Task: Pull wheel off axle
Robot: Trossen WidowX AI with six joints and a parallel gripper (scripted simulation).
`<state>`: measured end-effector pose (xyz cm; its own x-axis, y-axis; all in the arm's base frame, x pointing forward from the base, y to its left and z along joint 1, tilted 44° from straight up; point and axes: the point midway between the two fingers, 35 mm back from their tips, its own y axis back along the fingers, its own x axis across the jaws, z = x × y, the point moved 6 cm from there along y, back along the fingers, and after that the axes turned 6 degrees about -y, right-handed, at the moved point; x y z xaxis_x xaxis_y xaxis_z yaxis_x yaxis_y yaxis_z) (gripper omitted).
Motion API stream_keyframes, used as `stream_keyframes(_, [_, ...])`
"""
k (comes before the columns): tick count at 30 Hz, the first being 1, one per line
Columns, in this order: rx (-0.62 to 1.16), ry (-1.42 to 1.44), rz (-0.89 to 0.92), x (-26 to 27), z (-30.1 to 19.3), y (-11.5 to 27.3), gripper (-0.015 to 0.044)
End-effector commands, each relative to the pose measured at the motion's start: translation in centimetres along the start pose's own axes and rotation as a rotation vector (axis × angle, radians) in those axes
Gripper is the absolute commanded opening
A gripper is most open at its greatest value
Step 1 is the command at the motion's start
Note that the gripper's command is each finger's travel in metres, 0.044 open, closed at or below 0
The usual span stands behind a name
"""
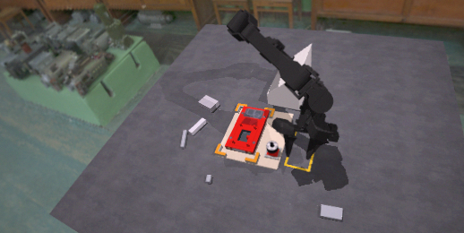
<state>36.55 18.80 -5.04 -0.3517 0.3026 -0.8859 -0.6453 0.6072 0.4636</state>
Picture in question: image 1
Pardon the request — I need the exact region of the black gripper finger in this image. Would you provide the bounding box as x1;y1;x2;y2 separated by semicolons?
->
283;134;296;157
306;137;329;160

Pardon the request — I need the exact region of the black tyre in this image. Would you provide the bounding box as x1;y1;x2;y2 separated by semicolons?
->
266;141;279;154

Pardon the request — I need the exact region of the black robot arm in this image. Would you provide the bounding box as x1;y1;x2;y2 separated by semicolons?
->
227;9;338;142

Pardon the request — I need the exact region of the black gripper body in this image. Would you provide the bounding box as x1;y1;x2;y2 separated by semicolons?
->
272;103;339;142

